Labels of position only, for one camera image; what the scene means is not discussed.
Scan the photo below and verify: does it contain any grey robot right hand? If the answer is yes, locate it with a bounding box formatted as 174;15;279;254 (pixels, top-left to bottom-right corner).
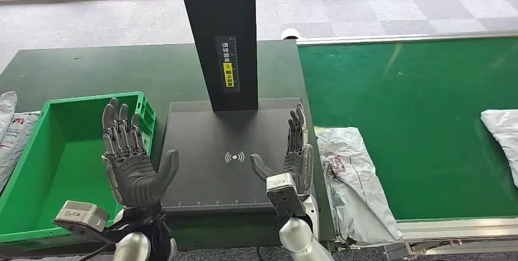
250;103;314;196

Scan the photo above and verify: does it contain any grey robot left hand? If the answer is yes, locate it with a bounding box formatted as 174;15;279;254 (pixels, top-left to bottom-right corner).
101;97;180;210

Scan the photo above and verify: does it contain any grey parcel bag red stain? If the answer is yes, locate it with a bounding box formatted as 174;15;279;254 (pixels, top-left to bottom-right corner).
480;109;518;189

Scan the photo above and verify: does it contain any black inbound scanner machine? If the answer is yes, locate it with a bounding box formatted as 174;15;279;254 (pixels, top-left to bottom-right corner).
161;0;316;214

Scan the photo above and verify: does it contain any green conveyor belt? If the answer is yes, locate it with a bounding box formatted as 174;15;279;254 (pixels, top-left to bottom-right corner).
298;37;518;221

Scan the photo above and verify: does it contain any green plastic crate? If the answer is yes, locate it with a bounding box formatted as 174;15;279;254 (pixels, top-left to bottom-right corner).
0;90;157;248

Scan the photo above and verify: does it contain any dark green table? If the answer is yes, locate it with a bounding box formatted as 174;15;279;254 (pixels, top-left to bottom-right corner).
0;39;337;258

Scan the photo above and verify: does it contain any black yellow label sticker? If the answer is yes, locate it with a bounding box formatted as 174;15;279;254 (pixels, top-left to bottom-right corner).
214;35;240;94

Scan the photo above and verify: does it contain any white courier bag black text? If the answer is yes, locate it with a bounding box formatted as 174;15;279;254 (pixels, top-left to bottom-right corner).
0;110;42;192

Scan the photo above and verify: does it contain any white round roller cap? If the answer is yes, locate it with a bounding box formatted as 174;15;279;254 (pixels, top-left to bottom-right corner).
281;28;301;42

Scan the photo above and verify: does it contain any white courier bag red print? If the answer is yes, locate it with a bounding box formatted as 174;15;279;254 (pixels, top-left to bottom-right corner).
0;90;18;142

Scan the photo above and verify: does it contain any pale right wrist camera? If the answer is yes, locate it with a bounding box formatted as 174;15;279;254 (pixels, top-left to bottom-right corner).
266;172;306;219

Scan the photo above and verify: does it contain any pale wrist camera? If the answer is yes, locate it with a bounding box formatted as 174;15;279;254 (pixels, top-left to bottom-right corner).
266;172;306;219
53;200;111;233

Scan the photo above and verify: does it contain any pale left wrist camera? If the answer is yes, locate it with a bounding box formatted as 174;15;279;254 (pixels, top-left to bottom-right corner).
53;200;111;233

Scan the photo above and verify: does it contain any aluminium conveyor frame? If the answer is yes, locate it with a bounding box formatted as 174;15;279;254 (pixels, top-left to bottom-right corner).
296;30;518;257

